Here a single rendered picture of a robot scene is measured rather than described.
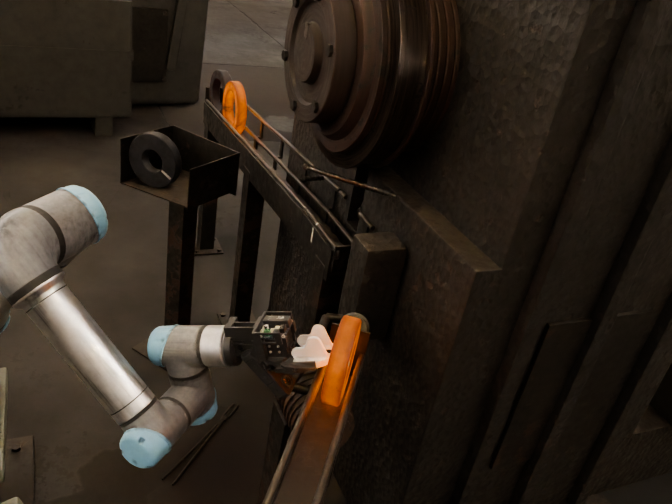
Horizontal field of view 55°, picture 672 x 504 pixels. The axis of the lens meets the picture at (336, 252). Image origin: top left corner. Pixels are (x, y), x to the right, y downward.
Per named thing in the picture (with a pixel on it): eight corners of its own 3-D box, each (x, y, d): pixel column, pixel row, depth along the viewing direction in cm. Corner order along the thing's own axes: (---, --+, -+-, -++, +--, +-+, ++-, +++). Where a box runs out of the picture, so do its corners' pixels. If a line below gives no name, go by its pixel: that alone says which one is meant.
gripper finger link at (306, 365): (313, 367, 108) (264, 366, 110) (314, 374, 109) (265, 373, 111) (319, 350, 112) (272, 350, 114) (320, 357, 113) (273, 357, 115)
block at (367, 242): (374, 318, 151) (396, 229, 139) (390, 339, 144) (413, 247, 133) (333, 323, 146) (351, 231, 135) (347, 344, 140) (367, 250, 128)
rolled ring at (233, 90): (229, 145, 229) (238, 145, 231) (241, 112, 214) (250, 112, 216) (219, 104, 236) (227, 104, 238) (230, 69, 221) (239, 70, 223)
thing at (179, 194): (165, 316, 229) (173, 124, 194) (221, 349, 218) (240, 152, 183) (120, 342, 213) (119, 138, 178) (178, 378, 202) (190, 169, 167)
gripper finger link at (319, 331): (342, 330, 109) (291, 330, 111) (347, 358, 111) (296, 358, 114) (346, 320, 111) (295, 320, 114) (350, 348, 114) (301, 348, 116)
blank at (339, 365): (342, 403, 118) (324, 398, 119) (363, 321, 120) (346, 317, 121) (336, 411, 103) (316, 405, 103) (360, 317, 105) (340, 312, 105)
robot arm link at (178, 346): (170, 355, 125) (160, 316, 121) (222, 355, 122) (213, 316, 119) (150, 378, 118) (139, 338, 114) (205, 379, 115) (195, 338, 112)
